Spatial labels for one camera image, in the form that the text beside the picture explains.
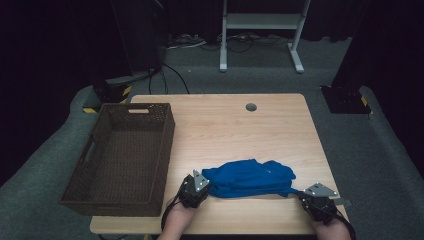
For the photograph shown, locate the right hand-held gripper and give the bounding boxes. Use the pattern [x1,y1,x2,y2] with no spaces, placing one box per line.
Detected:
[297,182,340,225]

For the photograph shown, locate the white metal stand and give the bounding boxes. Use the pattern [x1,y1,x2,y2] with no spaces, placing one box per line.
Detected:
[218,0,312,74]

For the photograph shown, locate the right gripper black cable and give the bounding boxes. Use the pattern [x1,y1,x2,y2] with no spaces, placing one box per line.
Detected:
[332,209,357,240]

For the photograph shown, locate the black base plate yellow tape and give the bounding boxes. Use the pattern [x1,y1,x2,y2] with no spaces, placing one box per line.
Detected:
[320,84,373,115]

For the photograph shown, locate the person's left hand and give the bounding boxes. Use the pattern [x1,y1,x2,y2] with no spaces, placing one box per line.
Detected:
[167,200,198,231]

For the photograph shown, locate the dark upright column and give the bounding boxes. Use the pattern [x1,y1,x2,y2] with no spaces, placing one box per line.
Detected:
[331,0,393,91]
[109,0,168,76]

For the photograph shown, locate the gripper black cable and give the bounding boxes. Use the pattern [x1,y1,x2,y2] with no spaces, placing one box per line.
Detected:
[332,209,357,240]
[160,189,184,232]

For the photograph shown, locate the blue t-shirt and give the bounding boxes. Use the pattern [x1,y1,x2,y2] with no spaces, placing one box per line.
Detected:
[201,158,301,200]

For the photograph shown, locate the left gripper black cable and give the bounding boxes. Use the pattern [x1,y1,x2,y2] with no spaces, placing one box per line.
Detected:
[160,189,184,232]

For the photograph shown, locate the black floor cable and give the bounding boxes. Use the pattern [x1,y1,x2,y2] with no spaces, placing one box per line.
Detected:
[147,62,191,95]

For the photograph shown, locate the brown woven basket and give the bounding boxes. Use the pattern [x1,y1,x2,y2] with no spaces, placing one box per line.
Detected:
[59,102,176,218]

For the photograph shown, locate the person's right hand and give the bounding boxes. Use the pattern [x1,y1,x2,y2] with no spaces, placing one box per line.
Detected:
[311,215,353,240]

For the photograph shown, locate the black stand base striped tape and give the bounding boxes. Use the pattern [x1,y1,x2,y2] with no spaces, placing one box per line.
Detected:
[82,77,133,115]

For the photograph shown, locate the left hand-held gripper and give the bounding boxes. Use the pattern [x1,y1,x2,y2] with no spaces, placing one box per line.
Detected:
[178,169,212,210]

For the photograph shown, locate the tangle of floor cables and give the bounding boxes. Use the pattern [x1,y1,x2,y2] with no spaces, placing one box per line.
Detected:
[166,31,292,54]

